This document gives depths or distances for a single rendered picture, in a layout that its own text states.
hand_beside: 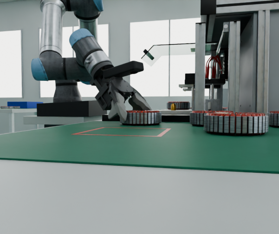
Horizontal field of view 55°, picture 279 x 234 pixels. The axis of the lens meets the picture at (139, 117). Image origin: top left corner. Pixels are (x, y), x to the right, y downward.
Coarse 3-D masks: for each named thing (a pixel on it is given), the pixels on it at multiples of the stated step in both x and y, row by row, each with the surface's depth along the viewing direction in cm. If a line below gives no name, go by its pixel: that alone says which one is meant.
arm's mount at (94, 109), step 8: (40, 104) 131; (48, 104) 130; (56, 104) 130; (64, 104) 129; (72, 104) 128; (80, 104) 127; (88, 104) 126; (96, 104) 136; (40, 112) 131; (48, 112) 131; (56, 112) 130; (64, 112) 129; (72, 112) 128; (80, 112) 127; (88, 112) 126; (96, 112) 136; (104, 112) 149
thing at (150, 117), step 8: (128, 112) 69; (136, 112) 68; (144, 112) 68; (152, 112) 69; (160, 112) 71; (120, 120) 71; (128, 120) 68; (136, 120) 67; (144, 120) 67; (152, 120) 68; (160, 120) 71
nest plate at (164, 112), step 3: (162, 111) 99; (165, 111) 98; (168, 111) 98; (171, 111) 98; (174, 111) 98; (177, 111) 97; (180, 111) 97; (183, 111) 97; (186, 111) 97; (189, 111) 96
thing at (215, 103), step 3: (207, 99) 99; (210, 99) 98; (213, 99) 98; (216, 99) 98; (219, 99) 98; (207, 102) 99; (213, 102) 98; (216, 102) 98; (219, 102) 98; (207, 105) 99; (213, 105) 98; (216, 105) 98; (219, 105) 98; (207, 108) 99; (213, 108) 98; (216, 108) 98; (219, 108) 98
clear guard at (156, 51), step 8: (152, 48) 119; (160, 48) 123; (168, 48) 123; (176, 48) 123; (184, 48) 123; (192, 48) 123; (208, 48) 123; (144, 56) 119; (152, 56) 129; (160, 56) 140; (152, 64) 141
